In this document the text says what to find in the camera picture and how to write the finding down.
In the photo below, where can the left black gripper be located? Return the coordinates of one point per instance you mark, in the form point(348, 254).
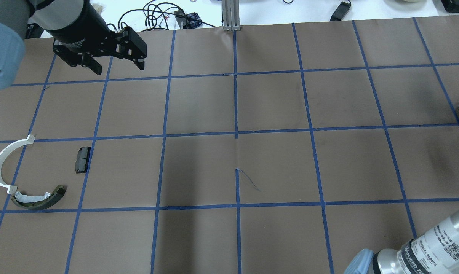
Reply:
point(81, 23)

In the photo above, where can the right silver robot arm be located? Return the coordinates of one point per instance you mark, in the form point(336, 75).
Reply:
point(434, 252)

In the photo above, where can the aluminium frame post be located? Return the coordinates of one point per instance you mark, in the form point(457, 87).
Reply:
point(231, 15)

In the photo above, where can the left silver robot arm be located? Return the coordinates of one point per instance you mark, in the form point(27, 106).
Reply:
point(15, 16)

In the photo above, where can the dark green brake shoe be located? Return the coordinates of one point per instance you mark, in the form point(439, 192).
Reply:
point(38, 202)

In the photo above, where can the black power adapter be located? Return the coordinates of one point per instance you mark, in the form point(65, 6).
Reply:
point(341, 11)

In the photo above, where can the black brake pad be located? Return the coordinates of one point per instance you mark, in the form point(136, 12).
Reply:
point(82, 160)

